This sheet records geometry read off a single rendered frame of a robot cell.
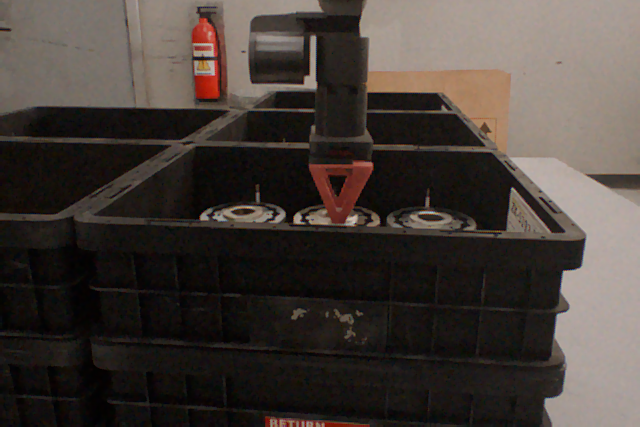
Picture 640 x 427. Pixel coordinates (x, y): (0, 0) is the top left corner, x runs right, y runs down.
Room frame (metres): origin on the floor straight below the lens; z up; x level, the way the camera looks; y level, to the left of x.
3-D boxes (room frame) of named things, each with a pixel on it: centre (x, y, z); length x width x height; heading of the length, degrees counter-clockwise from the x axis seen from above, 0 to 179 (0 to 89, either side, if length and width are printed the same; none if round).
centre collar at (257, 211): (0.61, 0.09, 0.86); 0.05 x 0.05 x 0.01
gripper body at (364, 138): (0.60, -0.03, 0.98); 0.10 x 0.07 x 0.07; 0
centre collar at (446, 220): (0.59, -0.13, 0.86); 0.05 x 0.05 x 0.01
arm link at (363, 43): (0.60, -0.02, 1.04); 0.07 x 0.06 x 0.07; 89
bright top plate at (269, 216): (0.61, 0.09, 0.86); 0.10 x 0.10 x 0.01
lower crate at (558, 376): (0.53, -0.02, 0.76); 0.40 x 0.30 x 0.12; 84
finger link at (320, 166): (0.59, -0.03, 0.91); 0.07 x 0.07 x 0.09; 0
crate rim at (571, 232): (0.53, -0.02, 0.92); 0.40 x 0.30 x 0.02; 84
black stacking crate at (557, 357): (0.53, -0.02, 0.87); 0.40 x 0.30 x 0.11; 84
